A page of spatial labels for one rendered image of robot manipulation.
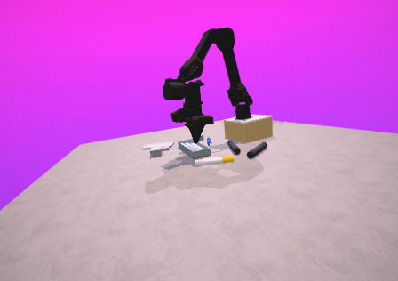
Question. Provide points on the keyboard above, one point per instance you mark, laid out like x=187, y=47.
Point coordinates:
x=194, y=150

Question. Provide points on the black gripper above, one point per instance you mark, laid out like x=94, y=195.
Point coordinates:
x=198, y=121

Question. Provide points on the dark grey cylinder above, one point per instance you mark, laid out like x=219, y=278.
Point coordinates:
x=255, y=151
x=234, y=147

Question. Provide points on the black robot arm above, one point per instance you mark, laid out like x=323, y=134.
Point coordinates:
x=177, y=89

